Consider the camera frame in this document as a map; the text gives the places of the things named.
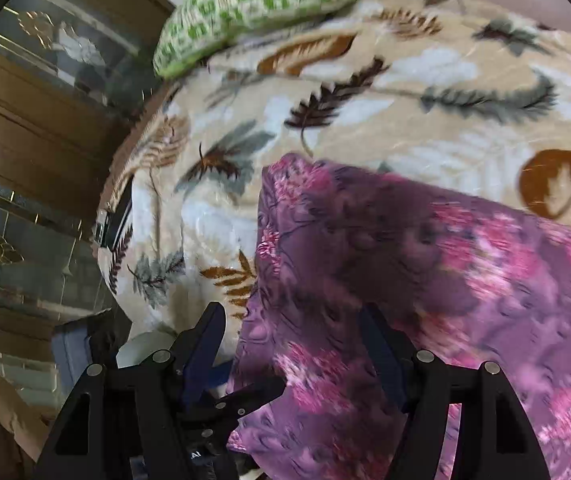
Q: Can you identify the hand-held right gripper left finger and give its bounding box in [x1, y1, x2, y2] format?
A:
[32, 301, 227, 480]

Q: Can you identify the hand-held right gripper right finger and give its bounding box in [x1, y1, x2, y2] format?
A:
[360, 302, 552, 480]

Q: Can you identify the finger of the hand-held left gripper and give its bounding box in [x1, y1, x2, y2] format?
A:
[180, 362, 287, 430]

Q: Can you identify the purple floral shirt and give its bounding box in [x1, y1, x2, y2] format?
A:
[225, 152, 571, 480]

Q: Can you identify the person's left leg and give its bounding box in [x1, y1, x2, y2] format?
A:
[115, 329, 178, 367]

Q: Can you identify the beige leaf print blanket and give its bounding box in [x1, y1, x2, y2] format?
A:
[95, 0, 571, 353]

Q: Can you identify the wooden door with glass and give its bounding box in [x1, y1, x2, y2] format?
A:
[0, 0, 178, 376]

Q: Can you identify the green checked pillow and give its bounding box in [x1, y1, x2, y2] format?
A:
[152, 0, 359, 79]

